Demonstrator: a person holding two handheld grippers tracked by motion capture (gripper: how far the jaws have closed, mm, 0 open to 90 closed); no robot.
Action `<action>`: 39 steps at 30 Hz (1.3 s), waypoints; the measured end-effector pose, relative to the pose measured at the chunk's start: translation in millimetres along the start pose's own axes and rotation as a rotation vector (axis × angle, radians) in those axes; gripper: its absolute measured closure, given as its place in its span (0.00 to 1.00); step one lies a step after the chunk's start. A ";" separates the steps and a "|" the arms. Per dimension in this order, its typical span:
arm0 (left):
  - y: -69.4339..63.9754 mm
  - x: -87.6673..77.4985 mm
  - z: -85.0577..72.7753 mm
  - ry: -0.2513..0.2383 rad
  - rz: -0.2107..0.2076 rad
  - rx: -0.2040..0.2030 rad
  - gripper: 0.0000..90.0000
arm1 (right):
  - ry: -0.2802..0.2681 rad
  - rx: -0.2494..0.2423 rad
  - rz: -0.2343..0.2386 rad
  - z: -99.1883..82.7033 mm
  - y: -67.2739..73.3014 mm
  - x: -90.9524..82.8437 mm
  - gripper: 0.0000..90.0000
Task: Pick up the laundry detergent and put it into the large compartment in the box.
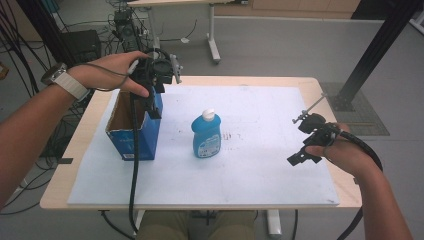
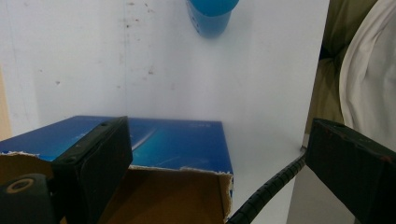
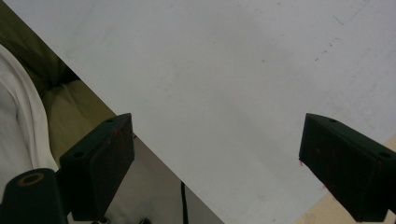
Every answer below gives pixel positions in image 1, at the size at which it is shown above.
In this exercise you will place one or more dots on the person's left hand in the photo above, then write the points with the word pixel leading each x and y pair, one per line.
pixel 106 71

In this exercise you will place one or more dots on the blue cardboard box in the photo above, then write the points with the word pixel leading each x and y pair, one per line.
pixel 146 140

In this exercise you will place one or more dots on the person's leg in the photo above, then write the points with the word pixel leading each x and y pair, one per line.
pixel 163 226
pixel 235 226

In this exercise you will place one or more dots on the light wooden table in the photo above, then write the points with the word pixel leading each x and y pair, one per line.
pixel 346 196

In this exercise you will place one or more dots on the white-legged desk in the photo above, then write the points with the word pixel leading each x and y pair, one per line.
pixel 212 36

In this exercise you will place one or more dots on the blue bottle with white cap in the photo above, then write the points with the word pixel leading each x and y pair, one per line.
pixel 206 136

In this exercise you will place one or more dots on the person's left leg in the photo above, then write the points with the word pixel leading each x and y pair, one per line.
pixel 163 226

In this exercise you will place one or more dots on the white table leg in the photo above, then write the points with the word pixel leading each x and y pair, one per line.
pixel 274 223

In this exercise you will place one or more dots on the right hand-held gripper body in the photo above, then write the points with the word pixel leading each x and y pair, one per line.
pixel 316 128

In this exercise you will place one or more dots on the person's right hand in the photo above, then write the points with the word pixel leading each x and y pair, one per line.
pixel 350 156

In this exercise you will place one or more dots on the black metal frame post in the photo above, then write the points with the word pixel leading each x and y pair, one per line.
pixel 376 50

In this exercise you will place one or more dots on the dark metal stand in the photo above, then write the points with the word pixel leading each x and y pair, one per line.
pixel 46 30

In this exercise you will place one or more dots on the computer tower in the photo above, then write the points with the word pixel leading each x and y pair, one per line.
pixel 126 31

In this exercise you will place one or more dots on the black box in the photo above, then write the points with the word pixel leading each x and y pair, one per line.
pixel 81 46

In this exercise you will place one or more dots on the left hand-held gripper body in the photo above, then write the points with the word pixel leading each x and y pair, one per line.
pixel 156 68

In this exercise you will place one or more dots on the person's right leg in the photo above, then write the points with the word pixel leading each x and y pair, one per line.
pixel 235 226

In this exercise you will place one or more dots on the white board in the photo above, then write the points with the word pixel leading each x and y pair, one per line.
pixel 253 166

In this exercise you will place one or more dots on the grey floor mat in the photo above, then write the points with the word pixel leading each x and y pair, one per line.
pixel 366 120

